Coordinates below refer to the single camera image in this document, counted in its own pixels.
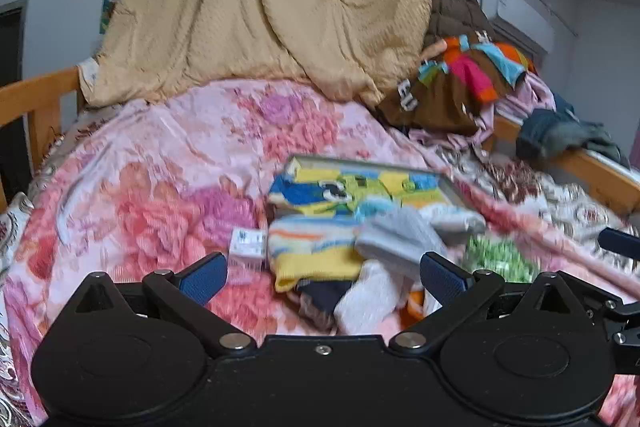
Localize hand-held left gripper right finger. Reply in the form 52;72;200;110
387;252;586;354

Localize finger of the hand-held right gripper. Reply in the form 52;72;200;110
598;228;640;254
557;271;640;377

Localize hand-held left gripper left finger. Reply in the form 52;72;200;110
75;252;258;355

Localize grey sock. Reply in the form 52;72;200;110
354;207;449;282

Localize white sock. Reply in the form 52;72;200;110
333;259;402;336

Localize grey shallow box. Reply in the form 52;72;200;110
284;154;475;214

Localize yellow orange striped sock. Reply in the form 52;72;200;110
267;214;370;293

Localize small white packet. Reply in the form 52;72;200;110
228;228;269;271

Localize green patterned cloth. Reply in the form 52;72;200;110
460;234;539;284

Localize ornate brocade bedsheet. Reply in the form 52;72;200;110
430;142;640;273

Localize pink floral blanket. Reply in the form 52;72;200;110
0;79;640;427

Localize navy cloth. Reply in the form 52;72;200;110
295;279;357;334

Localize dark blue jeans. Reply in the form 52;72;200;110
516;96;630;168

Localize brown multicoloured garment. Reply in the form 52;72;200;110
376;34;538;135

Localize white air conditioner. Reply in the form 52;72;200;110
480;0;556;56

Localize dark door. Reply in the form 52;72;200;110
0;0;29;212

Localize brown quilted coat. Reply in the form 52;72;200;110
424;0;497;54

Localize tan quilt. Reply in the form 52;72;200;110
80;0;436;108

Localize wooden bed side rail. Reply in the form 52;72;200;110
0;67;85;210
492;117;640;218

